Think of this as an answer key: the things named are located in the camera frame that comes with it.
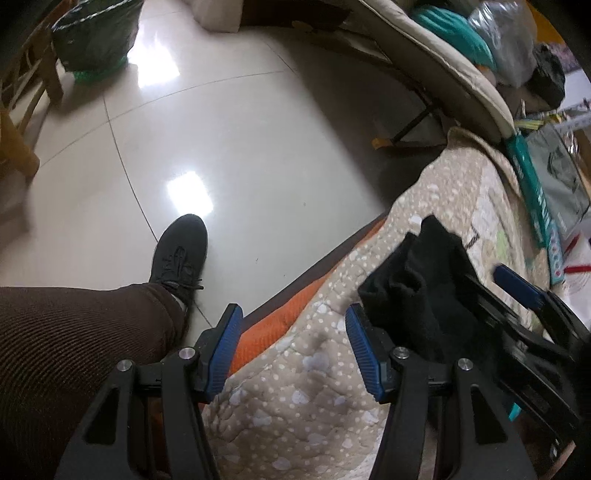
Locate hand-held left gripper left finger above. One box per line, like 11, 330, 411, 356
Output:
54, 303, 244, 480

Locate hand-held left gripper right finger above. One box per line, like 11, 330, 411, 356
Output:
345, 303, 539, 480

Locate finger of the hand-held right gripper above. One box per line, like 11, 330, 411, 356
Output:
492, 264, 575, 326
462, 272, 548, 344

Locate black pants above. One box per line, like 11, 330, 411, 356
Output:
358, 215, 505, 365

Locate orange mattress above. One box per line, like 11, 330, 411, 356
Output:
228, 217, 389, 376

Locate long green box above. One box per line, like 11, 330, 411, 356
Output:
505, 130, 567, 285

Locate beige dotted quilt blanket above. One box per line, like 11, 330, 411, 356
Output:
202, 127, 557, 480

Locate grey bag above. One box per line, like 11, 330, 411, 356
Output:
525, 122, 591, 241

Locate person's black shoe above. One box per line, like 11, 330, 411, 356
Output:
148, 213, 209, 320

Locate person's leg in brown trousers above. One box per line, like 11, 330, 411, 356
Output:
0, 282, 188, 480

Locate dark green cloth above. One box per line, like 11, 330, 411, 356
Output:
532, 44, 567, 108

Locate folding chair with beige cushion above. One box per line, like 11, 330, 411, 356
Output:
355, 0, 516, 143

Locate clear plastic bag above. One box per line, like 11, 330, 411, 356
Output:
468, 0, 539, 87

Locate teal cloth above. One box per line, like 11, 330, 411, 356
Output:
411, 4, 498, 73

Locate wooden chair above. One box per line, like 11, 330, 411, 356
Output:
0, 0, 78, 184

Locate dark green bag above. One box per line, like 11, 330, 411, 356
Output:
52, 0, 145, 86

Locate black folding chair frame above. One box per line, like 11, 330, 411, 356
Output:
277, 25, 455, 149

